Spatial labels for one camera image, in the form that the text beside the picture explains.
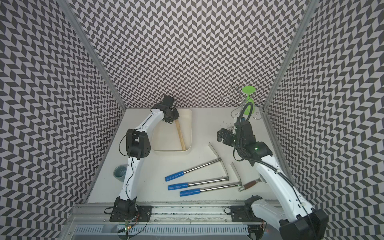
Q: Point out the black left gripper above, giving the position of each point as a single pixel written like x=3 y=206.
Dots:
x=176 y=116

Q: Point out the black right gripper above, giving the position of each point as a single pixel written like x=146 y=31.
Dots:
x=229 y=133

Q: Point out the cream plastic storage box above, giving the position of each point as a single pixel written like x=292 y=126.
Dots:
x=166 y=139

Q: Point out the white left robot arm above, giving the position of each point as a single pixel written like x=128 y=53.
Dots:
x=138 y=147

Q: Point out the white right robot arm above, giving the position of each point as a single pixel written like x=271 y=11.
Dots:
x=298 y=219

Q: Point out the chrome stand with green cups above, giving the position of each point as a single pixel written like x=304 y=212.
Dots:
x=241 y=96

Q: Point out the grey tape roll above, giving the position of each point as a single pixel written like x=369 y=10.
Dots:
x=120 y=172

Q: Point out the grey metal corner profile left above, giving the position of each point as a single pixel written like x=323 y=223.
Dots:
x=89 y=48

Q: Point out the grey metal corner profile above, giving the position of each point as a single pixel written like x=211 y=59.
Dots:
x=303 y=24
x=89 y=48

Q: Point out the grey metal corner profile right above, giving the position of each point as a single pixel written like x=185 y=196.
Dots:
x=303 y=24

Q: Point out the brown handle scraper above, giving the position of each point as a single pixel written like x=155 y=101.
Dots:
x=249 y=185

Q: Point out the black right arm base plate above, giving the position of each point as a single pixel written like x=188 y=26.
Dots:
x=243 y=214

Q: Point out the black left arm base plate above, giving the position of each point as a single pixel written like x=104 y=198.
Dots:
x=135 y=214

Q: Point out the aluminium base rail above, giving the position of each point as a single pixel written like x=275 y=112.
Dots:
x=169 y=221

